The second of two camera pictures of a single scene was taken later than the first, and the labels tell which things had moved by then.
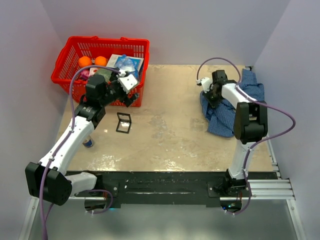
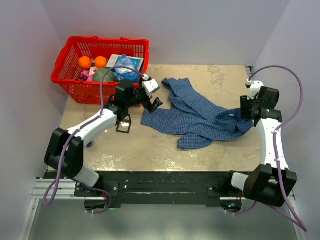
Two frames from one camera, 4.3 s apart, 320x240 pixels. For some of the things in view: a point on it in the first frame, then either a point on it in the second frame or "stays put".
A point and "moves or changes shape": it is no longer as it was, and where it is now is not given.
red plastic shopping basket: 73,48 stays put
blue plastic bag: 125,64 stays put
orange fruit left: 84,61 stays put
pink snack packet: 85,73 stays put
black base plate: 137,189 stays put
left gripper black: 127,101 to 150,107
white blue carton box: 126,63 stays put
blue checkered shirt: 220,120 moves or changes shape
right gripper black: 212,103 to 244,102
